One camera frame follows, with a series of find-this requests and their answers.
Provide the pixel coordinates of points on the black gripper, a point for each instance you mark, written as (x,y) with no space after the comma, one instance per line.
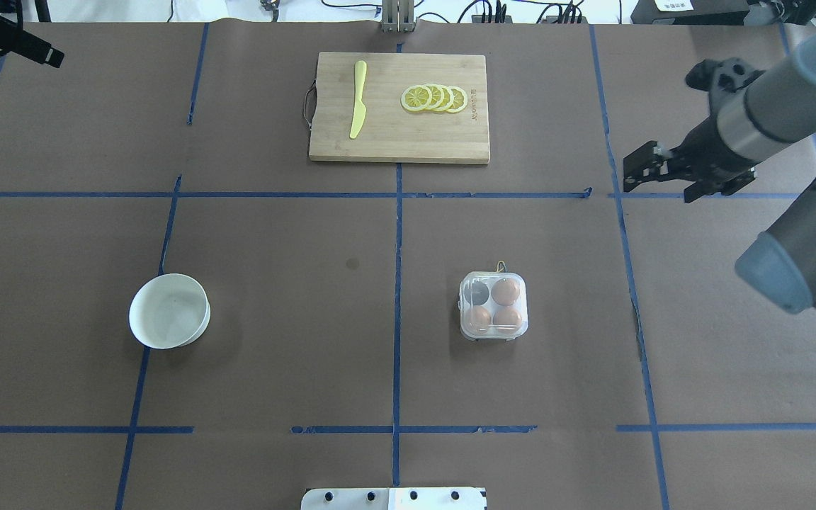
(707,150)

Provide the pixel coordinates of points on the clear plastic egg box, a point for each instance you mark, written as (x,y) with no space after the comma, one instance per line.
(474,289)

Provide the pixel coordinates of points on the brown egg from bowl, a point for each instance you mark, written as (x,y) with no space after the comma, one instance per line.
(477,319)

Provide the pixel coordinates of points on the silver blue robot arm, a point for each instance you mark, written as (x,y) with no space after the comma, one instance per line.
(759,120)

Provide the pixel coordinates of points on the brown egg in box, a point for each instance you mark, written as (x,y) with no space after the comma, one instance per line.
(507,320)
(506,291)

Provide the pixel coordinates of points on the yellow lemon slice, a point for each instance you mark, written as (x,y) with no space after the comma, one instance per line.
(459,100)

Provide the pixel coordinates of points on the bamboo cutting board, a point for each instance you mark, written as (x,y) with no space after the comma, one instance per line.
(391,135)

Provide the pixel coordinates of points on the yellow plastic knife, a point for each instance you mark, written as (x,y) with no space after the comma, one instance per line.
(359,107)

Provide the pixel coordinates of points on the white ceramic bowl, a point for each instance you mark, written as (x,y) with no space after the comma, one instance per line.
(169,311)

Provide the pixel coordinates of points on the black tripod bar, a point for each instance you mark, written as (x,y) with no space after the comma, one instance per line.
(15,40)

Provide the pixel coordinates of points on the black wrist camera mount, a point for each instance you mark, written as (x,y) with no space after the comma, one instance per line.
(721,79)

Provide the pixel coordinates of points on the aluminium frame post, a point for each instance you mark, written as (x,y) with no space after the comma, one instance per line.
(398,16)

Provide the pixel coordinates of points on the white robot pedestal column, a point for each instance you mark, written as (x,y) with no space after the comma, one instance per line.
(395,498)

